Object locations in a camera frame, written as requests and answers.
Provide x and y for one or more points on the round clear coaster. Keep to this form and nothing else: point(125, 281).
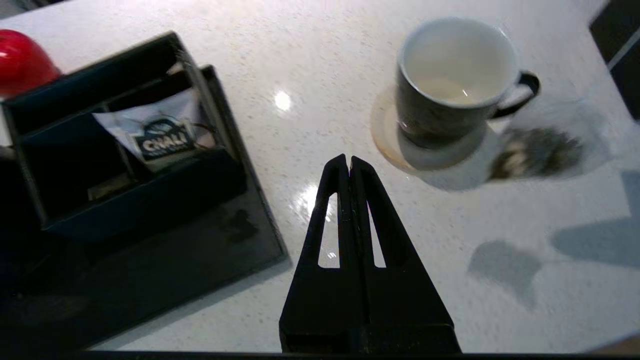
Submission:
point(385, 135)

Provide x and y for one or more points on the clear pyramid tea bag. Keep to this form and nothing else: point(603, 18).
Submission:
point(540, 152)

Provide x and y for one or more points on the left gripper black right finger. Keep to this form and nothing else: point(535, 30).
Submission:
point(405, 300)

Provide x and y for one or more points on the black mug white inside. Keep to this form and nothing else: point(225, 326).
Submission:
point(435, 115)

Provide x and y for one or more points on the black compartment organizer box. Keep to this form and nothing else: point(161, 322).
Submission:
point(150, 205)

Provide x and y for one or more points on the red strawberry toy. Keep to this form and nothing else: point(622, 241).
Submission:
point(22, 62)

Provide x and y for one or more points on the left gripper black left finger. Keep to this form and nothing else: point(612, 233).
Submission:
point(315, 300)

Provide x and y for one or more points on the white tea bag sachet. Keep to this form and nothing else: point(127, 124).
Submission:
point(160, 135)

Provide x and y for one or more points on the black rectangular serving tray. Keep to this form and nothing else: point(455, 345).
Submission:
point(150, 280)

